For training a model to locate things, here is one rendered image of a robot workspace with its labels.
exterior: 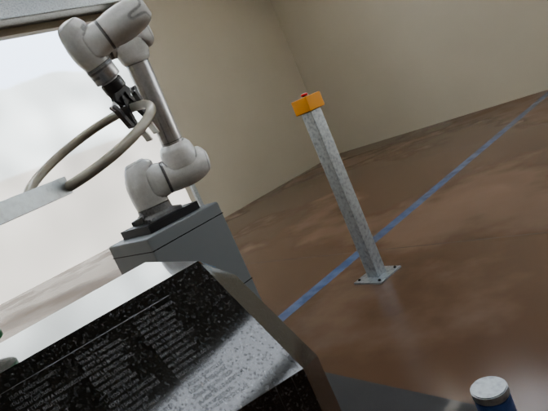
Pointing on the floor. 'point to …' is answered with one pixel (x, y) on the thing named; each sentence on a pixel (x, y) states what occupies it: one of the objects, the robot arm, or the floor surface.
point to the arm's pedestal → (187, 245)
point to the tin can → (492, 395)
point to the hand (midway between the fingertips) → (148, 129)
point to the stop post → (342, 189)
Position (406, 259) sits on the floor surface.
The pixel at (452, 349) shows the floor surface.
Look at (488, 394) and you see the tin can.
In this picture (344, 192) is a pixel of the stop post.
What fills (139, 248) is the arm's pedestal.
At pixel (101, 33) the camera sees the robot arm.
